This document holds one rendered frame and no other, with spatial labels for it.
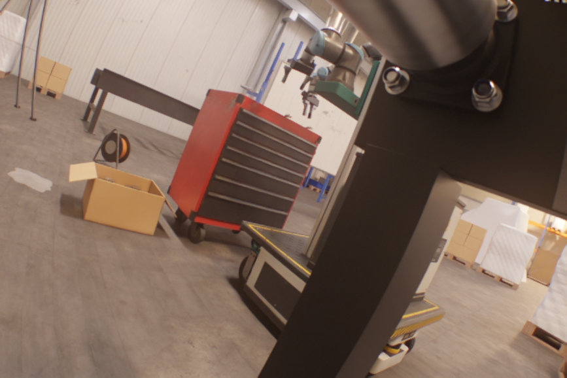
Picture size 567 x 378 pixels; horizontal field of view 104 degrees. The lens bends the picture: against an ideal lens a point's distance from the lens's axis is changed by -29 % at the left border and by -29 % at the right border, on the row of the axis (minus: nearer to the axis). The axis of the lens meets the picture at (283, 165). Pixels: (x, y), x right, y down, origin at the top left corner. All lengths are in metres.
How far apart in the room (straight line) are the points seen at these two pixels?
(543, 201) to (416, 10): 0.17
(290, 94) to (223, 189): 2.79
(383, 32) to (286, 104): 4.21
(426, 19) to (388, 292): 0.20
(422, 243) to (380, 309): 0.07
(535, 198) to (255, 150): 1.73
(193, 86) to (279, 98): 6.09
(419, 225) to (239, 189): 1.69
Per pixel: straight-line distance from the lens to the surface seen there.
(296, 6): 11.61
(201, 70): 10.27
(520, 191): 0.26
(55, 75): 7.47
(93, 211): 1.76
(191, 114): 4.95
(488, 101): 0.26
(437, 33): 0.21
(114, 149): 2.88
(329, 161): 4.64
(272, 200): 2.07
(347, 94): 1.47
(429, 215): 0.27
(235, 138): 1.79
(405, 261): 0.26
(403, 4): 0.19
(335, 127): 4.64
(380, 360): 1.33
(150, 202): 1.78
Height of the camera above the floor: 0.70
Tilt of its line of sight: 1 degrees down
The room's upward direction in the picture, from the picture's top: 23 degrees clockwise
